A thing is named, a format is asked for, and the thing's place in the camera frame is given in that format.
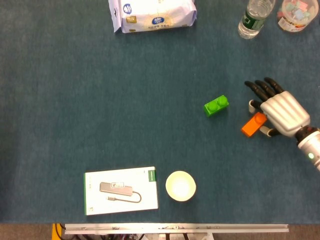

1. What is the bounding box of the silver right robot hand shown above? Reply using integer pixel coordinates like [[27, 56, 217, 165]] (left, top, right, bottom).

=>
[[244, 76, 312, 138]]

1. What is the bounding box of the orange toy block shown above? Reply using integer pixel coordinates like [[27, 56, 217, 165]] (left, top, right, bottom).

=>
[[240, 112, 268, 138]]

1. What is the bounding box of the green toy block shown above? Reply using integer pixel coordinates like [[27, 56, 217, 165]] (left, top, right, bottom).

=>
[[203, 94, 230, 118]]

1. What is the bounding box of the clear plastic bottle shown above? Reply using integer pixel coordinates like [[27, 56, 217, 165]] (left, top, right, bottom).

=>
[[237, 0, 276, 40]]

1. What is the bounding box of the clear jar of binder clips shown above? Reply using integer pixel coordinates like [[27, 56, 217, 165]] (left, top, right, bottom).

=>
[[276, 0, 320, 33]]

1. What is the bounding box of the white paper cup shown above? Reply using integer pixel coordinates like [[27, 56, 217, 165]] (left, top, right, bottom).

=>
[[165, 170, 197, 203]]

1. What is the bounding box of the white tissue paper pack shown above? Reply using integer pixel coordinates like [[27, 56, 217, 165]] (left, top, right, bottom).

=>
[[108, 0, 198, 34]]

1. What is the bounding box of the white USB hub box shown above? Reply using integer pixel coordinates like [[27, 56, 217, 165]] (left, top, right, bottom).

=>
[[83, 166, 160, 216]]

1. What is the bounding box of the teal table cloth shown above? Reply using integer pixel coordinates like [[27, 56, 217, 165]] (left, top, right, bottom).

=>
[[0, 0, 320, 225]]

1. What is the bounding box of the aluminium frame rail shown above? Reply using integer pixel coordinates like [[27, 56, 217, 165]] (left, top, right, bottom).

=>
[[64, 223, 290, 235]]

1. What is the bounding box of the yellow base frame part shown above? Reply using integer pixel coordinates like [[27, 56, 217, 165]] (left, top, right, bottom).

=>
[[51, 223, 66, 240]]

